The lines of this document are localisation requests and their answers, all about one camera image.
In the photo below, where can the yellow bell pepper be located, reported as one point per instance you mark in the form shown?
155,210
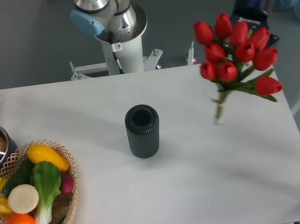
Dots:
5,210

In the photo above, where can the dark ribbed vase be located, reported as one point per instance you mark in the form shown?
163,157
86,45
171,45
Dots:
142,128

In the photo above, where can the woven wicker basket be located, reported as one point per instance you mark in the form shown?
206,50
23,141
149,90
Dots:
64,205

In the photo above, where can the purple radish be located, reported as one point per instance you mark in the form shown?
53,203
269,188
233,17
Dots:
67,183

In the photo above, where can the green bok choy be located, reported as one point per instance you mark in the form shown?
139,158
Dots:
46,179

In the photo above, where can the dark green cucumber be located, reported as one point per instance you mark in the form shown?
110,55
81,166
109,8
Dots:
21,176

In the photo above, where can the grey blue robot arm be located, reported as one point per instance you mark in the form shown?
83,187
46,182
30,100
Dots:
105,9

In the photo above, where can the red tulip bouquet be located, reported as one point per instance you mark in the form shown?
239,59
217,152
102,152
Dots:
238,58

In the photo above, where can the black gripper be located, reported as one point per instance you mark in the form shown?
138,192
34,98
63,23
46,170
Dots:
255,13

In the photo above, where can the yellow squash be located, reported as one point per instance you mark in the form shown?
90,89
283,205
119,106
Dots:
38,153

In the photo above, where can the cream round bun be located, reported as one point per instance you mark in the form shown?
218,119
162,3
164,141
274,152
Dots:
23,199

